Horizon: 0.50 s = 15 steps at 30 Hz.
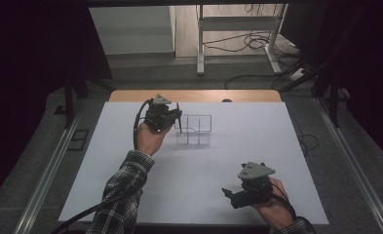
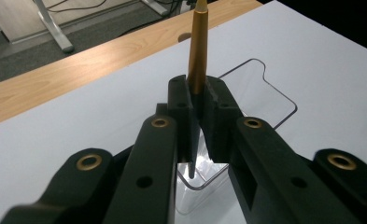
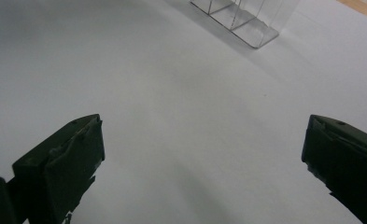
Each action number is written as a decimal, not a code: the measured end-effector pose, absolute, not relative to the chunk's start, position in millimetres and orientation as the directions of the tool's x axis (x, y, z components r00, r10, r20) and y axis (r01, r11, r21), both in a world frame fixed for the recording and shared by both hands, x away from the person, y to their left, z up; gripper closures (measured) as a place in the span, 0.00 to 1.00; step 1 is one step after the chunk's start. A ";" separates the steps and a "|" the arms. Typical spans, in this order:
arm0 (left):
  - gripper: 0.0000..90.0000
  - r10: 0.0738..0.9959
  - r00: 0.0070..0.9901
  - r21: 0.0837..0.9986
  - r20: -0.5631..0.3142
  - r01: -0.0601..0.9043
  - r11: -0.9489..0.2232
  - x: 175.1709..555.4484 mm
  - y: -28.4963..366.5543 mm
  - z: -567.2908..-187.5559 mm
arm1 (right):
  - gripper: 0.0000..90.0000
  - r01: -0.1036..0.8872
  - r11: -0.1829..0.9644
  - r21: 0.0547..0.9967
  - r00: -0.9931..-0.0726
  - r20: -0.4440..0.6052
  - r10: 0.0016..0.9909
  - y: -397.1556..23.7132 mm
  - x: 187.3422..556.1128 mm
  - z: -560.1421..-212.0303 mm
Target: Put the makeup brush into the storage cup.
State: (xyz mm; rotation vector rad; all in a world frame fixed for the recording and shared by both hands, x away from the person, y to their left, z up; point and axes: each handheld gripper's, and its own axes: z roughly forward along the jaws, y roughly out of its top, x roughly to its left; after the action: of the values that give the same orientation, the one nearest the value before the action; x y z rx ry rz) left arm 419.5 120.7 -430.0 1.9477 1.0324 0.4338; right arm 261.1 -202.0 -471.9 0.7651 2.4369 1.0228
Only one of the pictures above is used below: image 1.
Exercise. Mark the white power strip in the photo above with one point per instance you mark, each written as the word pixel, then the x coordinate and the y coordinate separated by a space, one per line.
pixel 297 74

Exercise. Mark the white cabinet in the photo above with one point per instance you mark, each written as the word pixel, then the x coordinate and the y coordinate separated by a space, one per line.
pixel 132 31

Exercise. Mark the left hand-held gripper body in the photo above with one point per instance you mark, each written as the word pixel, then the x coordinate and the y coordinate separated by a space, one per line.
pixel 158 117

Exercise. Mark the person's left hand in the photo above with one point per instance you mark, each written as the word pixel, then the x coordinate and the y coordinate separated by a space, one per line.
pixel 150 139

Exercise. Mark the black rectangular floor frame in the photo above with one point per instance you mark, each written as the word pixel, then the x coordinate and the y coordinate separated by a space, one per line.
pixel 78 139

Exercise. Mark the person's right hand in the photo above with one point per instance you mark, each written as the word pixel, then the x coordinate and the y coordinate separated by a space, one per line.
pixel 275 208

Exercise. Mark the clear acrylic pen holder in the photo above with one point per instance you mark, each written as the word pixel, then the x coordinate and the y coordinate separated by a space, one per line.
pixel 195 129

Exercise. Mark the aluminium rail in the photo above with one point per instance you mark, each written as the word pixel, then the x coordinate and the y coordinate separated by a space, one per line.
pixel 354 169
pixel 49 177

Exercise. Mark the dark round table grommet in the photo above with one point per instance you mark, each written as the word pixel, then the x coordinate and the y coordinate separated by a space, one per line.
pixel 226 100

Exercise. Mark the black stand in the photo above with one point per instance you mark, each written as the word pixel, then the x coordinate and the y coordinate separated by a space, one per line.
pixel 333 107
pixel 69 104

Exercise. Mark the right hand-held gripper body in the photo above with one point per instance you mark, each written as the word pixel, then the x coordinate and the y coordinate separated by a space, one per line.
pixel 255 191

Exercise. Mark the blue pen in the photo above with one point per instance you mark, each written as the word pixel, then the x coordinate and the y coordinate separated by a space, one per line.
pixel 179 120

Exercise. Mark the white metal desk frame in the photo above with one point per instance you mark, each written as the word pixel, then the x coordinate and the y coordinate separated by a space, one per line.
pixel 237 23

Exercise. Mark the white table sheet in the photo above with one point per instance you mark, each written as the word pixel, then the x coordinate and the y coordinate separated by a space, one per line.
pixel 244 136

